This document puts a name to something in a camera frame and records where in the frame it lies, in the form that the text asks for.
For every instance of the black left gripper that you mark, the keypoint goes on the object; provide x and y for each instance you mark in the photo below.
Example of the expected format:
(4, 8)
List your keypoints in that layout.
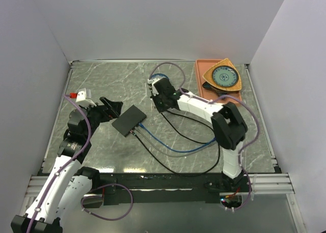
(113, 108)

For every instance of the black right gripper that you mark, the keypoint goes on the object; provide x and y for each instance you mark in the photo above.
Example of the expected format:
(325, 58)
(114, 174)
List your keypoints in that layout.
(160, 109)

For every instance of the black network switch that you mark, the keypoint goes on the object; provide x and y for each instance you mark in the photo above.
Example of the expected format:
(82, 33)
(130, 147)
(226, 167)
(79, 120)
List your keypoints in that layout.
(127, 121)

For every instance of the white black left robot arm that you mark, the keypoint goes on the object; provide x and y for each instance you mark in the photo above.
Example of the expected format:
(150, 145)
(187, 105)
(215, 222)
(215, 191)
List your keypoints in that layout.
(68, 181)

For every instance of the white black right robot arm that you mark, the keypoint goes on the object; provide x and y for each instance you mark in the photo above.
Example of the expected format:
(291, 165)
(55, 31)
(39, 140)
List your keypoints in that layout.
(228, 125)

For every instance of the blue white porcelain bowl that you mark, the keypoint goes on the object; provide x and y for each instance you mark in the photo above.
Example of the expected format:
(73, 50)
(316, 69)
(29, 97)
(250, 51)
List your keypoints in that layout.
(158, 76)

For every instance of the dark blue triangular plate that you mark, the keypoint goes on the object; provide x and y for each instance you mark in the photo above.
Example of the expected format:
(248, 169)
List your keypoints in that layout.
(218, 92)

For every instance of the yellow triangular woven plate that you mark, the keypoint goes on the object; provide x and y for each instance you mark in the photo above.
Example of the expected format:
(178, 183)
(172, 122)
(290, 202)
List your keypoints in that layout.
(207, 76)

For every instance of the teal round patterned plate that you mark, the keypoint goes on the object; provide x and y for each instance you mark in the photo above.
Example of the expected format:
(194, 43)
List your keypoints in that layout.
(225, 76)

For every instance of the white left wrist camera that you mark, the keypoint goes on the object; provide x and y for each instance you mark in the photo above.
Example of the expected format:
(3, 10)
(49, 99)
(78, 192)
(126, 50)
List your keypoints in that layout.
(84, 95)

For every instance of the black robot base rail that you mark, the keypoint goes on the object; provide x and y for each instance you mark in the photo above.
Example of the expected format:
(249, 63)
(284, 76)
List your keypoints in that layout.
(117, 188)

